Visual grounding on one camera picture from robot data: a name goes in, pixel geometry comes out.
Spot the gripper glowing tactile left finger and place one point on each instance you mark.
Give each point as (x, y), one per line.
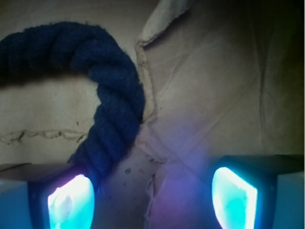
(45, 196)

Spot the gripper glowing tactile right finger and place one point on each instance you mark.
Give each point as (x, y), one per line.
(259, 192)

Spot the brown paper bag bin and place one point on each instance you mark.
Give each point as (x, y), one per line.
(227, 76)

